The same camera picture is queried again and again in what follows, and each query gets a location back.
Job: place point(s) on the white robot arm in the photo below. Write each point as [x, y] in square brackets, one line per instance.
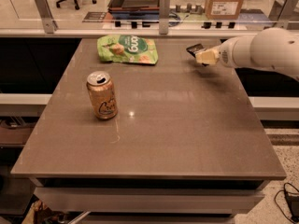
[271, 50]

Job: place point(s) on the grey table drawer base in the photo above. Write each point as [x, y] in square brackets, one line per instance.
[151, 206]

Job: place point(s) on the cardboard box with label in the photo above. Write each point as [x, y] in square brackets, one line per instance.
[223, 9]

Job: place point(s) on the green snack chip bag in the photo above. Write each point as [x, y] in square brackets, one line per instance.
[127, 49]

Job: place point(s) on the right metal glass bracket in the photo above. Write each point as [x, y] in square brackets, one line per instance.
[285, 15]

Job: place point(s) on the black power adapter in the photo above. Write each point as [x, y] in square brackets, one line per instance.
[293, 203]

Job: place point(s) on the metal glass bracket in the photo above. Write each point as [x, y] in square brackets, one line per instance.
[48, 22]
[285, 15]
[164, 7]

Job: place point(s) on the left metal glass bracket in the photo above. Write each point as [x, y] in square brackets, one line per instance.
[48, 22]

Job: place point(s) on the black rxbar chocolate bar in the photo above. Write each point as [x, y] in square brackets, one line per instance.
[194, 49]

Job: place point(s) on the middle metal glass bracket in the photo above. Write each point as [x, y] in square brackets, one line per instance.
[164, 7]

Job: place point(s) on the gold soda can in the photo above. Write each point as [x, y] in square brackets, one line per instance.
[102, 95]

